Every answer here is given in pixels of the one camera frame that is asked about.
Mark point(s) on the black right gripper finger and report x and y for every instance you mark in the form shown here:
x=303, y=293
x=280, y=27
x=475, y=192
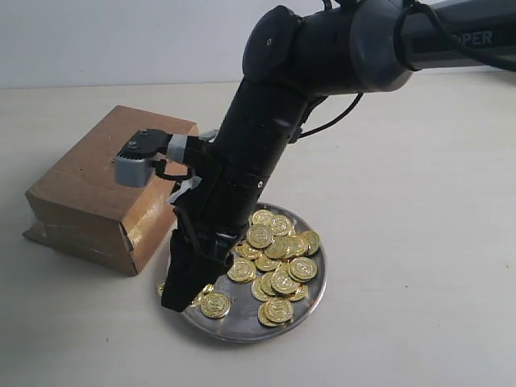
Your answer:
x=189, y=272

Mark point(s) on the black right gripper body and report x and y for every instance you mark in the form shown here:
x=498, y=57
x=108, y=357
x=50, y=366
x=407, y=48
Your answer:
x=212, y=204

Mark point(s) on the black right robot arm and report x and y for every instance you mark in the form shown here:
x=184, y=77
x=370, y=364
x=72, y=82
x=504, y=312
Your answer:
x=290, y=65

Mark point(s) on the brown cardboard slotted box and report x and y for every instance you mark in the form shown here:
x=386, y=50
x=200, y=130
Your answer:
x=81, y=211

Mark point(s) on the lone gold coin front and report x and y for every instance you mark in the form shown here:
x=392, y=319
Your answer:
x=215, y=305

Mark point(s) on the round steel plate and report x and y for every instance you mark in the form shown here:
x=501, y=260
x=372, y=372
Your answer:
x=277, y=279

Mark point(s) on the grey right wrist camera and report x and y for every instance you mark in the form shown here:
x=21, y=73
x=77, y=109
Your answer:
x=144, y=155

